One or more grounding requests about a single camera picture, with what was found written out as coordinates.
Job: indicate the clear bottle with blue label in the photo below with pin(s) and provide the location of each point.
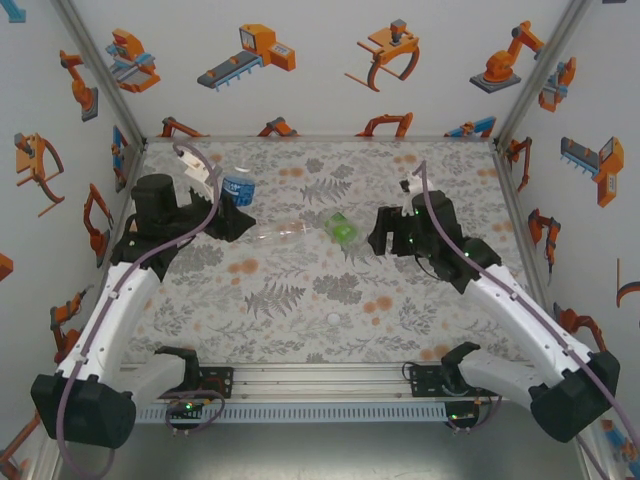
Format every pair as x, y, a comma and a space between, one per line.
239, 189

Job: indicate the clear bottle with green label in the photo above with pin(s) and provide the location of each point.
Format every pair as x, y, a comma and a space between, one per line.
342, 231

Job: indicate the clear bottle without label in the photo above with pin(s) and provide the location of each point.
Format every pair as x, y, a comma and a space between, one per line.
280, 234

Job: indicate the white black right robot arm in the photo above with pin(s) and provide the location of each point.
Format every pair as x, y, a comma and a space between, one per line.
520, 310

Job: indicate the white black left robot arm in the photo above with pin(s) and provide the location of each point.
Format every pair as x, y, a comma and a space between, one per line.
125, 310

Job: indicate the small circuit board green light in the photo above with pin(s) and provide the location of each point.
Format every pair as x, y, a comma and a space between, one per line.
186, 407
462, 416

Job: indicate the aluminium frame bar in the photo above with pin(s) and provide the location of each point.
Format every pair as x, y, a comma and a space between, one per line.
320, 138
516, 205
134, 165

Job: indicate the aluminium frame post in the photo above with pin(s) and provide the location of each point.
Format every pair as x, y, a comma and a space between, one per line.
540, 65
597, 465
42, 470
100, 65

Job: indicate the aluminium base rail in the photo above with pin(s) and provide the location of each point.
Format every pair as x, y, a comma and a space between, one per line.
320, 382

